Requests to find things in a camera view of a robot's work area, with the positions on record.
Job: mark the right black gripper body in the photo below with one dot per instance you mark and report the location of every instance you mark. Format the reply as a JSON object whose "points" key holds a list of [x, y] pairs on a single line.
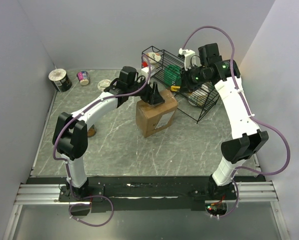
{"points": [[193, 78]]}

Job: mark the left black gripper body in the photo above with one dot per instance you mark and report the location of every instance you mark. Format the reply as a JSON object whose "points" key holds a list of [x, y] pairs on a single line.
{"points": [[144, 94]]}

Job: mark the brown cardboard express box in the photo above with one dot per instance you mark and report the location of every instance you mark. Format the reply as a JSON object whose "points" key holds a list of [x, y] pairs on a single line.
{"points": [[153, 119]]}

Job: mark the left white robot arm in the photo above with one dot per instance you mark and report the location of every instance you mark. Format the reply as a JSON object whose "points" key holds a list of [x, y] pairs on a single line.
{"points": [[70, 139]]}

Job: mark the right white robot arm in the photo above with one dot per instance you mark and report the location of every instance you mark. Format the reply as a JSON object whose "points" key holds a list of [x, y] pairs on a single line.
{"points": [[247, 137]]}

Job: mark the green plastic cup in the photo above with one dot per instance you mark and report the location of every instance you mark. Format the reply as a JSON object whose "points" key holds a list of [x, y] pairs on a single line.
{"points": [[172, 76]]}

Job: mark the white bowl in rack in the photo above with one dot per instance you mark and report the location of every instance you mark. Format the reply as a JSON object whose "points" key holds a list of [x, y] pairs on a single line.
{"points": [[200, 96]]}

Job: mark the yogurt cup in rack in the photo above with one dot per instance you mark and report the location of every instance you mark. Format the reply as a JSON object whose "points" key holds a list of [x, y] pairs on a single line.
{"points": [[154, 58]]}

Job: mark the white yogurt cup on table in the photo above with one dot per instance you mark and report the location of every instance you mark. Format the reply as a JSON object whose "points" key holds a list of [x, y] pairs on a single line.
{"points": [[103, 84]]}

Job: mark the purple yogurt cup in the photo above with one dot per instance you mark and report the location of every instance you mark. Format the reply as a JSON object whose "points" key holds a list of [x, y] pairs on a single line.
{"points": [[83, 78]]}

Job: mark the brown tin can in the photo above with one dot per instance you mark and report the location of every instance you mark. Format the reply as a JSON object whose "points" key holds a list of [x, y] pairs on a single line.
{"points": [[92, 131]]}

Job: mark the black paper cup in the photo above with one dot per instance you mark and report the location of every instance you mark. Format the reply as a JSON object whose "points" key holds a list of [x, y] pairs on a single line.
{"points": [[60, 80]]}

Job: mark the circuit board with leds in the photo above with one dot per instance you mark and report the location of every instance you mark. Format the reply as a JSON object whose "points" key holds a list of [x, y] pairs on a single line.
{"points": [[218, 208]]}

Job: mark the black wire rack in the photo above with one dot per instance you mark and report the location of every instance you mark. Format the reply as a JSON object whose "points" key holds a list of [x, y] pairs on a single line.
{"points": [[185, 102]]}

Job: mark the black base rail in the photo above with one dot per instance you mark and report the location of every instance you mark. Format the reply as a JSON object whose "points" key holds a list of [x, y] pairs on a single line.
{"points": [[135, 193]]}

